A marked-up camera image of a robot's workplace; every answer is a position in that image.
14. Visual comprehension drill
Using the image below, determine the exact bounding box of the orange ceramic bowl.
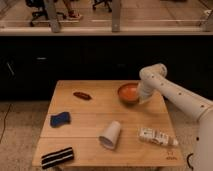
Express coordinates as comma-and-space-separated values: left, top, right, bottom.
117, 83, 139, 104

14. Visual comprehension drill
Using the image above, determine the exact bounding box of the blue sponge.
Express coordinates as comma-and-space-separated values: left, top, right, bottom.
50, 112, 70, 127

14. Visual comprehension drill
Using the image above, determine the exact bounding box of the black office chair base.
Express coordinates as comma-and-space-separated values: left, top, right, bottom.
92, 0, 113, 14

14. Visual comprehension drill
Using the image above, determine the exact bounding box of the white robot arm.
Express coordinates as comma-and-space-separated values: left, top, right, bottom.
138, 63, 213, 171

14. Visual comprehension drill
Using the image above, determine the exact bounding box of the white paper cup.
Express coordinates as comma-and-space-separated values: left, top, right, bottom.
98, 121, 121, 150

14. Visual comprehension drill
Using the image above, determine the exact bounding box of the black floor cable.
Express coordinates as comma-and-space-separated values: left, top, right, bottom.
0, 103, 12, 144
186, 152, 195, 171

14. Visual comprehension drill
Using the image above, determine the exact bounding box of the wooden table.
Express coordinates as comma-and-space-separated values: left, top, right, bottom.
32, 80, 183, 167

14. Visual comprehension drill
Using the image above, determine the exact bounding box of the black office chair left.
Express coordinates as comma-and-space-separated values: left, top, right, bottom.
25, 0, 68, 28

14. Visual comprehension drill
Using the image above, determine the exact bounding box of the dark red sausage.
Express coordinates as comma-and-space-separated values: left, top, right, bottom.
73, 92, 92, 100

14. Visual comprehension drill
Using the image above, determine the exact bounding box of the dark cabinet counter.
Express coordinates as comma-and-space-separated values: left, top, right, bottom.
0, 28, 213, 100

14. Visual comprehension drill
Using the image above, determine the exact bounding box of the black white striped cloth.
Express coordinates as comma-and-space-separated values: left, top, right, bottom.
41, 147, 74, 169

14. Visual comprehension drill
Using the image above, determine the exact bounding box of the white plastic bottle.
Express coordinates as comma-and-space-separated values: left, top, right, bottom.
138, 127, 179, 146

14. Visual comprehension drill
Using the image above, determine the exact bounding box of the black floor cable right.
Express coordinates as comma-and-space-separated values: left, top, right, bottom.
186, 152, 195, 171

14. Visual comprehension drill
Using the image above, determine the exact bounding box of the person's leg with sneaker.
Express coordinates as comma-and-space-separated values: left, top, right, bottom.
63, 0, 82, 20

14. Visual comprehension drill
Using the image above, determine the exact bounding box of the black floor cable left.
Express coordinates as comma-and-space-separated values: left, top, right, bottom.
0, 103, 12, 144

